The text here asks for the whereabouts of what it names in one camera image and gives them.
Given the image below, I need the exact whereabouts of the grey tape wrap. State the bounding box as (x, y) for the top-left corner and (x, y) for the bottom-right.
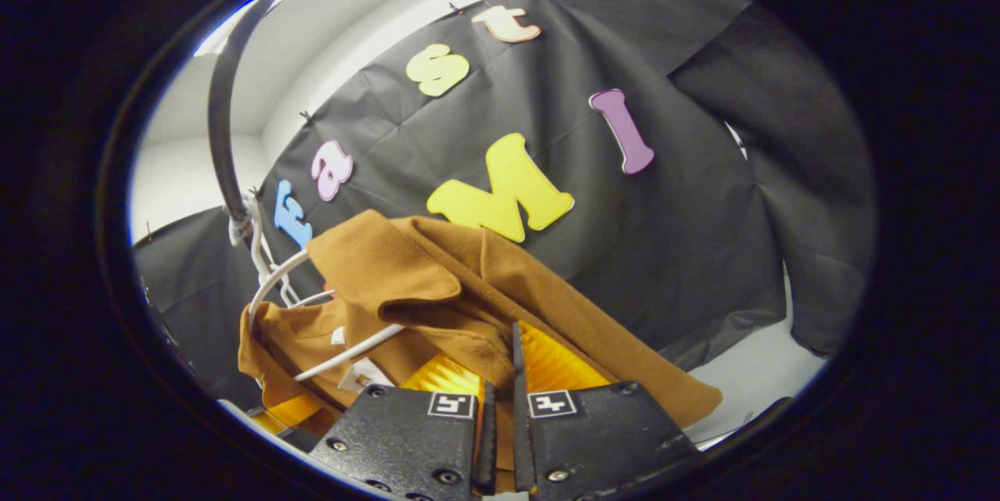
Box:
(227, 200), (257, 248)

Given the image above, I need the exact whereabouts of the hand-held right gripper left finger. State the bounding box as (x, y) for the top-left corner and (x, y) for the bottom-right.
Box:
(309, 351), (498, 500)

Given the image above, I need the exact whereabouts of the brown jacket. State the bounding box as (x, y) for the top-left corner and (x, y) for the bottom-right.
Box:
(237, 208), (723, 494)

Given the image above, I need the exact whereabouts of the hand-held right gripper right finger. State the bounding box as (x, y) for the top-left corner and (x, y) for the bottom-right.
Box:
(512, 320), (700, 500)

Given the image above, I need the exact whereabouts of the white clothes hanger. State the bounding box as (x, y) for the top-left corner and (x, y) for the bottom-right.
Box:
(248, 196), (407, 383)

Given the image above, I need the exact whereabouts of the black clothes rack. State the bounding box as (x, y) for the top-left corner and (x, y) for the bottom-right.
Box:
(206, 0), (291, 234)

